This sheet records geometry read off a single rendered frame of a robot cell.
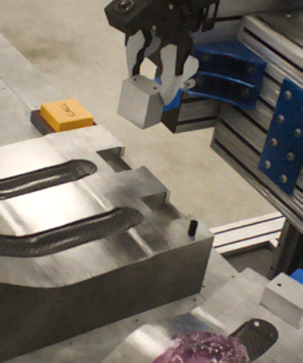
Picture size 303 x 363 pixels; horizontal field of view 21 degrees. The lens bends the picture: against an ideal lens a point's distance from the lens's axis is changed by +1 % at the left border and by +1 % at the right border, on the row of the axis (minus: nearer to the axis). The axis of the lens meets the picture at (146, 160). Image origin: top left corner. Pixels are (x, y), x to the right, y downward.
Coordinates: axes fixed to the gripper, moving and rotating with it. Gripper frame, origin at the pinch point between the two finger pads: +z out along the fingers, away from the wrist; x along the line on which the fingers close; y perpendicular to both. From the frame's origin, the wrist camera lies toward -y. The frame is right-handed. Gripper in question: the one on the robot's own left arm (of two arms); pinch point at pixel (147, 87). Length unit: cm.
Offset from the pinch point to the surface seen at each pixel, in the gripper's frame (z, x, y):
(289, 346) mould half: 9.3, -36.5, -14.3
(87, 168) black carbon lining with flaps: 6.3, -3.3, -13.2
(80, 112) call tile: 11.3, 13.2, 1.8
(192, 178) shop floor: 95, 61, 111
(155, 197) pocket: 6.6, -12.4, -10.0
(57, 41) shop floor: 95, 158, 138
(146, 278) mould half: 9.5, -20.0, -19.2
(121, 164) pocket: 8.2, -3.3, -6.4
